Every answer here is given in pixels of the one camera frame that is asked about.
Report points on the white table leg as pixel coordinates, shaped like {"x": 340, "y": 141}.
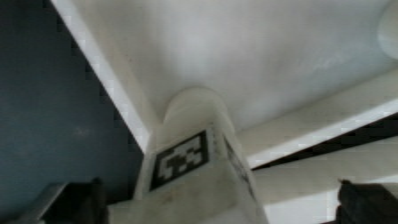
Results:
{"x": 196, "y": 186}

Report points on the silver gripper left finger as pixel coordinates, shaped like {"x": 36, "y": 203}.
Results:
{"x": 70, "y": 204}

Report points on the white square tabletop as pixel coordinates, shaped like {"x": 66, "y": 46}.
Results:
{"x": 286, "y": 54}

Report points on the white front fence wall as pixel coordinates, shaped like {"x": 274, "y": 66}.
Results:
{"x": 299, "y": 185}

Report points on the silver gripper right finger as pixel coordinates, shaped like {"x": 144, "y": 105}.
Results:
{"x": 368, "y": 203}

